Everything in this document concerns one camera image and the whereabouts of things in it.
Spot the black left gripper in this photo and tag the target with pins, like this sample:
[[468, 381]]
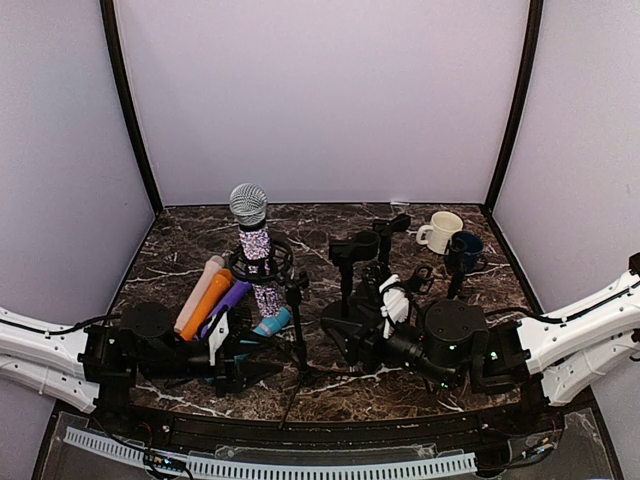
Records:
[[239, 377]]

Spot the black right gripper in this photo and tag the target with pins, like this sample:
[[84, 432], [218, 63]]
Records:
[[361, 339]]

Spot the light blue microphone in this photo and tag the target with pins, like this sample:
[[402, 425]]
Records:
[[268, 327]]

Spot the purple microphone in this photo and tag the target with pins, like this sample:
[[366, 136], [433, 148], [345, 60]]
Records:
[[229, 300]]

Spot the black tripod microphone stand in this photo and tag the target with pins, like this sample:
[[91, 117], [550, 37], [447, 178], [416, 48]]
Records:
[[276, 266]]

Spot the orange microphone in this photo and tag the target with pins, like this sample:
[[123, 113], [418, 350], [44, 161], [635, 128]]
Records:
[[218, 287]]

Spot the black round-base stand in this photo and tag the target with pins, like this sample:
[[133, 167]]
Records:
[[455, 266], [344, 254], [421, 280], [386, 229]]

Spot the pink microphone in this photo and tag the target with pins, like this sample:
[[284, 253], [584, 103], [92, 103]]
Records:
[[212, 266]]

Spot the glitter silver microphone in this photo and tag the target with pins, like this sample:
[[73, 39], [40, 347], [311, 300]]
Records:
[[248, 204]]

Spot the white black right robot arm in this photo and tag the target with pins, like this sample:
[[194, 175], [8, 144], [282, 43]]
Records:
[[551, 358]]

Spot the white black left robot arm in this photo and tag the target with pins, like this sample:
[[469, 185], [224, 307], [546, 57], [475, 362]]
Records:
[[94, 364]]

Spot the cream ceramic mug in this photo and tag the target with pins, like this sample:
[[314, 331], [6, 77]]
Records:
[[437, 233]]

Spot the small circuit board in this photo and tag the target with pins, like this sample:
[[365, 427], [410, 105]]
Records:
[[162, 463]]

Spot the dark blue ceramic mug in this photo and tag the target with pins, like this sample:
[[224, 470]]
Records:
[[475, 259]]

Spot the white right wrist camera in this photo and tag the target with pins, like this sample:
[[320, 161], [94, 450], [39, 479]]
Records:
[[389, 295]]

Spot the white slotted cable duct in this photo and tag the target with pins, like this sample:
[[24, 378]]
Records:
[[236, 463]]

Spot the black table edge rail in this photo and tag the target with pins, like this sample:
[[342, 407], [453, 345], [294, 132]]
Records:
[[329, 410]]

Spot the black enclosure frame post left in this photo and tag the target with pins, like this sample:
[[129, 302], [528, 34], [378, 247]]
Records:
[[119, 72]]

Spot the black enclosure frame post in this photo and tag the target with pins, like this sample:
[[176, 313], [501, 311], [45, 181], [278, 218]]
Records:
[[119, 72], [521, 87]]

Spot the black enclosure frame post right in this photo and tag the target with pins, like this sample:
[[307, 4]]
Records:
[[521, 87]]

